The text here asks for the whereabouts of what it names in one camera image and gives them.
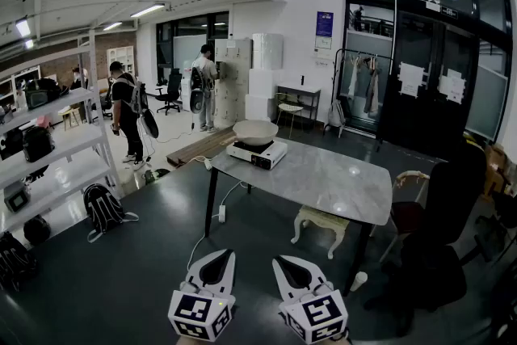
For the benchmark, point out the white metal shelf unit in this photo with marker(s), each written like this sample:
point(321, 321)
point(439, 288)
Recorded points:
point(60, 133)

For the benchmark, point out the white paper sheet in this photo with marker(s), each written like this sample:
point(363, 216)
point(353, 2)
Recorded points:
point(451, 87)
point(411, 78)

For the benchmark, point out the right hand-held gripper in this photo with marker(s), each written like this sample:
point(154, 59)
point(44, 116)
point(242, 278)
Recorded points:
point(319, 315)

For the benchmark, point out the black clothes rack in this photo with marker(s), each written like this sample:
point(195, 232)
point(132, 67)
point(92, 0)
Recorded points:
point(363, 52)

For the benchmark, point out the person's right forearm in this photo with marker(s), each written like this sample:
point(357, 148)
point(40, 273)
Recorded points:
point(339, 342)

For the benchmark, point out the white top console table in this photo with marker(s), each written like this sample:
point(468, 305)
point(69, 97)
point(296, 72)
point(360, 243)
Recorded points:
point(299, 88)

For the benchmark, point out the black swivel chair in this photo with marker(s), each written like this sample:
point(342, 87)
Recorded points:
point(173, 87)

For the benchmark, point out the white foam box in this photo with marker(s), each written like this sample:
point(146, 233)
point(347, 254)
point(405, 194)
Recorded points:
point(258, 107)
point(267, 51)
point(264, 82)

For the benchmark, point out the grey marble table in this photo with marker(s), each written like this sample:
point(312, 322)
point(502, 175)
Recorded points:
point(319, 177)

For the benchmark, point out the fluorescent ceiling lamp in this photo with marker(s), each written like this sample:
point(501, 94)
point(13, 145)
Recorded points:
point(112, 26)
point(147, 10)

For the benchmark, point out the dark chair with cream backrest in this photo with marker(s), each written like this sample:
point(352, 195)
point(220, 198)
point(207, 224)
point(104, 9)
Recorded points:
point(406, 214)

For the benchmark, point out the white locker cabinet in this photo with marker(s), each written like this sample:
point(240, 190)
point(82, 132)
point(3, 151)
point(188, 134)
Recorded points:
point(234, 81)

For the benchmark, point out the brown cardboard box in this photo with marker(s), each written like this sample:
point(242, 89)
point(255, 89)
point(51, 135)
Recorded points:
point(496, 169)

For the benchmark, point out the blue poster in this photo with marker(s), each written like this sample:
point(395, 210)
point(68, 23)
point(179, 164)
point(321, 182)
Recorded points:
point(324, 24)

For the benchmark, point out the white induction cooker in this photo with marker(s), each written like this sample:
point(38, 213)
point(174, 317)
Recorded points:
point(258, 155)

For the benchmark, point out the cream carved stool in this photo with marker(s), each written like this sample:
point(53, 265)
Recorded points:
point(319, 220)

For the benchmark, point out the white tote bag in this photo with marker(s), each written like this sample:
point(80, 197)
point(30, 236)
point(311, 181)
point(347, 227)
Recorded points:
point(336, 115)

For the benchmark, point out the wooden floor pallet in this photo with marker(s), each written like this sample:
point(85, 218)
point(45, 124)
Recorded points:
point(200, 147)

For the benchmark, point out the person's left forearm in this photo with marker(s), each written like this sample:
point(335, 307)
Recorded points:
point(185, 342)

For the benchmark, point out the small wooden stool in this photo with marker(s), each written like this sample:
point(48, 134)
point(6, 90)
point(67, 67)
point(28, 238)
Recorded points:
point(70, 115)

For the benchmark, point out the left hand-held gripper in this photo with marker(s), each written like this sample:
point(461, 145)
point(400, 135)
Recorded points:
point(200, 313)

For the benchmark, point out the green and black bag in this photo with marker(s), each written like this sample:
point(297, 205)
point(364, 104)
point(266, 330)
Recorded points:
point(155, 175)

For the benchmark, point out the black backpack with white stripes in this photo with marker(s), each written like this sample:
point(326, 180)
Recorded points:
point(102, 210)

